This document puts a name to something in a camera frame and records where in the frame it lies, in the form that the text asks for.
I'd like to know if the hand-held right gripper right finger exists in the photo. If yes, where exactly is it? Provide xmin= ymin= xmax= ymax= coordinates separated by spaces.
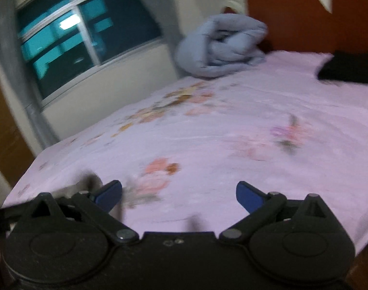
xmin=219 ymin=181 xmax=327 ymax=245

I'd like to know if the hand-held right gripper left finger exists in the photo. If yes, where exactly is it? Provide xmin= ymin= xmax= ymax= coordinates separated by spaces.
xmin=29 ymin=180 xmax=140 ymax=245

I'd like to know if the pink floral bedsheet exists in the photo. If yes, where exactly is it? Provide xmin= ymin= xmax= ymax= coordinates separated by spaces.
xmin=2 ymin=50 xmax=368 ymax=250

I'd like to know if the brown wooden wardrobe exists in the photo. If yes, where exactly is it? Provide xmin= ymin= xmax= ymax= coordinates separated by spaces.
xmin=0 ymin=59 xmax=37 ymax=189

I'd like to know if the grey curtain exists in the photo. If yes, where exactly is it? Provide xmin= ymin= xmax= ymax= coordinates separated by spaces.
xmin=0 ymin=0 xmax=61 ymax=150
xmin=124 ymin=0 xmax=186 ymax=50

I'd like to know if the light blue duvet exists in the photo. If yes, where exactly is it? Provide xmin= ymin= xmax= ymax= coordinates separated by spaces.
xmin=176 ymin=14 xmax=269 ymax=80

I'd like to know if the black cloth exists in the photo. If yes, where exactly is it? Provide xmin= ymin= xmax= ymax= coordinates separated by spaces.
xmin=315 ymin=50 xmax=368 ymax=85

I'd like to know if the red-brown wooden headboard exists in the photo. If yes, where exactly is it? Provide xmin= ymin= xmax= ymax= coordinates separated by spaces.
xmin=246 ymin=0 xmax=368 ymax=55

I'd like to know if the white round object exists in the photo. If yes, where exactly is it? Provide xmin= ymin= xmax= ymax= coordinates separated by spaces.
xmin=221 ymin=0 xmax=245 ymax=15

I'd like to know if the window with white frame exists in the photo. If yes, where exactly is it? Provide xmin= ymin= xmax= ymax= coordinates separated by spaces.
xmin=16 ymin=0 xmax=164 ymax=101

